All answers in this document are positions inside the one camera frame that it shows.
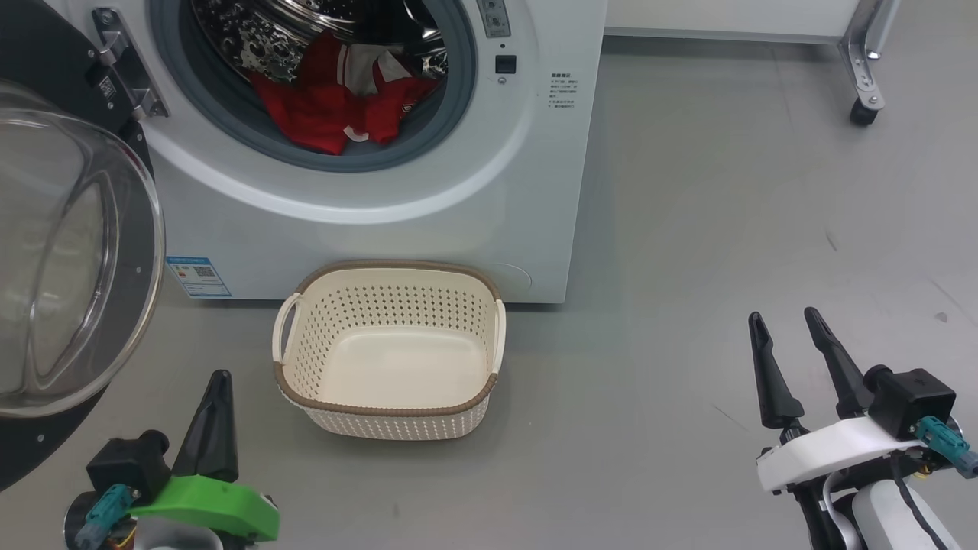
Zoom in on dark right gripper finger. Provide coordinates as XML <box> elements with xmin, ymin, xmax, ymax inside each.
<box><xmin>748</xmin><ymin>311</ymin><xmax>805</xmax><ymax>430</ymax></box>
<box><xmin>804</xmin><ymin>306</ymin><xmax>876</xmax><ymax>420</ymax></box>

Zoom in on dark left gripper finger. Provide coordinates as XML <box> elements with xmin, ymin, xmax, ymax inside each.
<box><xmin>171</xmin><ymin>371</ymin><xmax>219</xmax><ymax>479</ymax></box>
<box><xmin>200</xmin><ymin>370</ymin><xmax>240</xmax><ymax>484</ymax></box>

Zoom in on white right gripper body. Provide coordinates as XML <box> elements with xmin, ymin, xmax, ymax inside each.
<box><xmin>756</xmin><ymin>415</ymin><xmax>927</xmax><ymax>494</ymax></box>

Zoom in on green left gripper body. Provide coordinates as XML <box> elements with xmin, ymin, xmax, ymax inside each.
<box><xmin>131</xmin><ymin>474</ymin><xmax>281</xmax><ymax>545</ymax></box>

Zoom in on round dark washing machine door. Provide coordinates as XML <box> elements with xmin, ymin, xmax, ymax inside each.
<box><xmin>0</xmin><ymin>0</ymin><xmax>169</xmax><ymax>493</ymax></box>

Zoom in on red basketball jersey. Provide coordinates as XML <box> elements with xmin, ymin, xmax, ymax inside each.
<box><xmin>248</xmin><ymin>29</ymin><xmax>440</xmax><ymax>156</ymax></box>

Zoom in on cream perforated laundry basket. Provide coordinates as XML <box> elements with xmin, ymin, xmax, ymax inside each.
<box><xmin>272</xmin><ymin>260</ymin><xmax>507</xmax><ymax>442</ymax></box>

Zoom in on white front-load washing machine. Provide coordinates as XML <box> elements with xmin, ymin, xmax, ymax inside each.
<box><xmin>42</xmin><ymin>0</ymin><xmax>610</xmax><ymax>305</ymax></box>

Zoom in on blue energy label sticker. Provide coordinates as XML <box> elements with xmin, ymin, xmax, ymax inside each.
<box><xmin>166</xmin><ymin>256</ymin><xmax>233</xmax><ymax>299</ymax></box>

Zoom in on right camera cable teal plug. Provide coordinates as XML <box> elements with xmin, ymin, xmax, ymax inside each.
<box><xmin>886</xmin><ymin>416</ymin><xmax>978</xmax><ymax>550</ymax></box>

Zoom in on camera cable teal plug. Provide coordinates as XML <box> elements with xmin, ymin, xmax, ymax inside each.
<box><xmin>74</xmin><ymin>484</ymin><xmax>142</xmax><ymax>550</ymax></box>
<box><xmin>886</xmin><ymin>416</ymin><xmax>978</xmax><ymax>550</ymax></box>

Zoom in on left camera cable teal plug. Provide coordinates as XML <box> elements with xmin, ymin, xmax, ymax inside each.
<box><xmin>74</xmin><ymin>484</ymin><xmax>142</xmax><ymax>550</ymax></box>

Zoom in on metal frame leg with caster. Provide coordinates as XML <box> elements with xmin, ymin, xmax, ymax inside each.
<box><xmin>838</xmin><ymin>0</ymin><xmax>902</xmax><ymax>128</ymax></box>

